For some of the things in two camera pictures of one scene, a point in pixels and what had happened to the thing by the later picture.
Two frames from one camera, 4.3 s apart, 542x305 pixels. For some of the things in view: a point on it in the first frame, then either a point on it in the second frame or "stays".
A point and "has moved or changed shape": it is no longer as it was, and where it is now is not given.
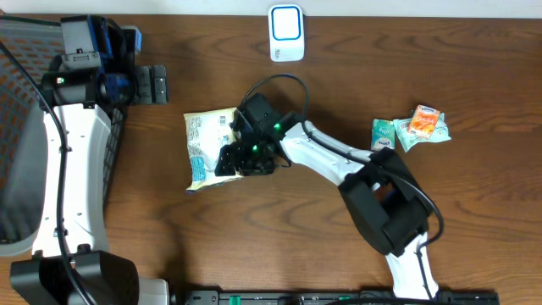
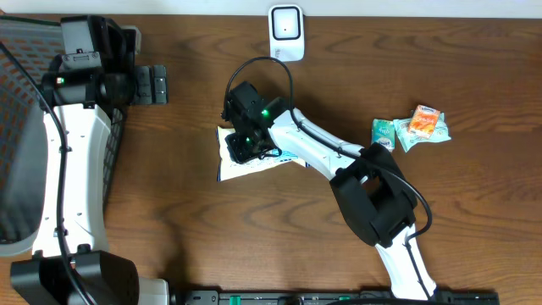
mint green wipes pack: [408, 140] stays
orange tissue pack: [424, 121] stays
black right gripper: [229, 159] stays
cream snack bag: [207, 132] has moved or changed shape
